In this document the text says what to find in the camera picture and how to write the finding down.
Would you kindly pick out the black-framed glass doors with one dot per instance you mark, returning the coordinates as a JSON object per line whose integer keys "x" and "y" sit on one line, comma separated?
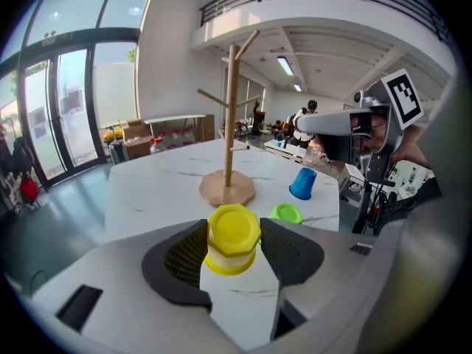
{"x": 53, "y": 124}

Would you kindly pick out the wooden cup tree stand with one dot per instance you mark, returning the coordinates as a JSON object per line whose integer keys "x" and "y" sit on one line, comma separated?
{"x": 228, "y": 194}

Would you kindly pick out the white side table wooden frame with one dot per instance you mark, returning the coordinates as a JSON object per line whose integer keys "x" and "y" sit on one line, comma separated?
{"x": 284, "y": 149}

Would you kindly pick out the ceiling light bar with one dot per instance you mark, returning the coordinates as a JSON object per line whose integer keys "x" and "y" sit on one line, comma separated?
{"x": 285, "y": 66}
{"x": 297, "y": 87}

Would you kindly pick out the white portable air cooler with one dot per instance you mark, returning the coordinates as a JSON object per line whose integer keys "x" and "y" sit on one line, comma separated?
{"x": 118, "y": 153}

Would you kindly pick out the red bag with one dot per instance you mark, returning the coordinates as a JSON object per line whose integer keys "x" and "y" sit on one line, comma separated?
{"x": 29, "y": 188}

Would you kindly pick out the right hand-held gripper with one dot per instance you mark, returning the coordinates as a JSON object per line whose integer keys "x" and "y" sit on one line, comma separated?
{"x": 394, "y": 131}

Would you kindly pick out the white shelf table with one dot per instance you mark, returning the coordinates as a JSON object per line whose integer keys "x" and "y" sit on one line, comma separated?
{"x": 173, "y": 118}

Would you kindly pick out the clear water jug red label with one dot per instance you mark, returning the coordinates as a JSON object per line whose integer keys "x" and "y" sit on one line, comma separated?
{"x": 178, "y": 138}
{"x": 166, "y": 139}
{"x": 156, "y": 146}
{"x": 191, "y": 136}

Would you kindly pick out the cardboard box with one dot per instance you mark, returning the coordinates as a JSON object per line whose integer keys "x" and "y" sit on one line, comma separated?
{"x": 138, "y": 146}

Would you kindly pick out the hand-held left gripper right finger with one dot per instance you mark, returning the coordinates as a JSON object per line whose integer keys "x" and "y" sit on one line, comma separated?
{"x": 332, "y": 264}

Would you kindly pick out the yellow plastic cup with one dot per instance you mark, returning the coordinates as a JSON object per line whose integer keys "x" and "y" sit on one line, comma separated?
{"x": 232, "y": 231}

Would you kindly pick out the person's right hand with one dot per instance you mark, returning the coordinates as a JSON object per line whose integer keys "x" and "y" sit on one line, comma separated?
{"x": 376, "y": 138}

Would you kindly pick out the blue plastic cup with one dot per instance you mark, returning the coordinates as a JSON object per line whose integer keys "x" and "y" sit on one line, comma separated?
{"x": 303, "y": 184}

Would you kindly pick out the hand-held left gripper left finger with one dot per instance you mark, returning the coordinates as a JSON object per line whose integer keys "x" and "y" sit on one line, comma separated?
{"x": 121, "y": 278}

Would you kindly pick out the person's right forearm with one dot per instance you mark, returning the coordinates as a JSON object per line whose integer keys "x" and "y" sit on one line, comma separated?
{"x": 413, "y": 149}

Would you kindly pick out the green plastic cup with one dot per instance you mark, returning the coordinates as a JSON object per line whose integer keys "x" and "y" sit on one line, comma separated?
{"x": 285, "y": 212}

